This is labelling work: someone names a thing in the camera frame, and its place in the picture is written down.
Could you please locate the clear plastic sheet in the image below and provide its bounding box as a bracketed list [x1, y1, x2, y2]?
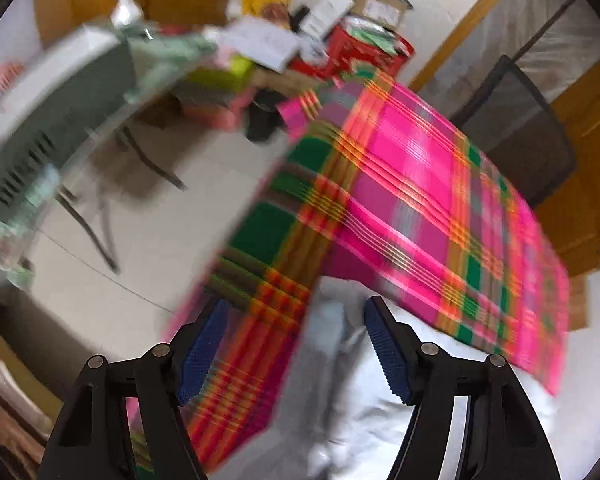
[430, 0, 596, 121]

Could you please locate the black metal folding stand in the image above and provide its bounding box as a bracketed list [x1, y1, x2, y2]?
[60, 125, 188, 273]

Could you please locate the red and white plastic bag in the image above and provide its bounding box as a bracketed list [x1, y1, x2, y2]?
[0, 62, 26, 91]

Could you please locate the pink packet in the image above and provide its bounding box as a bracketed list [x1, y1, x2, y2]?
[215, 45, 241, 68]

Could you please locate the yellow bag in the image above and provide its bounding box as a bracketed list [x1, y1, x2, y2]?
[242, 0, 293, 26]

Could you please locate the yellow-green box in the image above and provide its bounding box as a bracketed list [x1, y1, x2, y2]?
[185, 55, 253, 91]

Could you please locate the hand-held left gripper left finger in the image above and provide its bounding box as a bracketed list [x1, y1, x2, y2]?
[39, 299, 231, 480]

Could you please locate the wooden board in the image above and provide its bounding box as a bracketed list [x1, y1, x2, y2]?
[567, 275, 589, 331]

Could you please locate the white spray bottle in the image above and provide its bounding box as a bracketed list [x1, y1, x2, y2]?
[111, 0, 146, 28]

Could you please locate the cardboard box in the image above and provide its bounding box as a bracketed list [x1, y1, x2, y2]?
[347, 0, 413, 33]

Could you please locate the flat white box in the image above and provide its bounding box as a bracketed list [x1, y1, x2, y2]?
[217, 15, 301, 73]

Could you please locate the black mesh office chair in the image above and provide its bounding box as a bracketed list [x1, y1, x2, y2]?
[452, 55, 578, 208]

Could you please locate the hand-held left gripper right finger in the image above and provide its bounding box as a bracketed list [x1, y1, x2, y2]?
[364, 295, 561, 480]

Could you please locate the pink plaid tablecloth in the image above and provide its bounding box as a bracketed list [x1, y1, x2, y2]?
[130, 67, 571, 476]

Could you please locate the red box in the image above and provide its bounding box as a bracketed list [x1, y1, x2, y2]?
[325, 17, 415, 81]

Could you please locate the wooden door frame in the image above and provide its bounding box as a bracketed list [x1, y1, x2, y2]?
[410, 0, 531, 93]

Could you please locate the light blue shirt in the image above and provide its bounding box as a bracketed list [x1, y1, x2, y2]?
[290, 277, 561, 480]

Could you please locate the wooden door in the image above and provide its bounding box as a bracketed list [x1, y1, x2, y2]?
[530, 45, 600, 276]

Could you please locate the tall white box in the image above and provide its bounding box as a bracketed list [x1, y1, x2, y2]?
[300, 0, 353, 38]

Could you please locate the dark item on floor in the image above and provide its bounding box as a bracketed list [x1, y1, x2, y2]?
[245, 90, 286, 143]

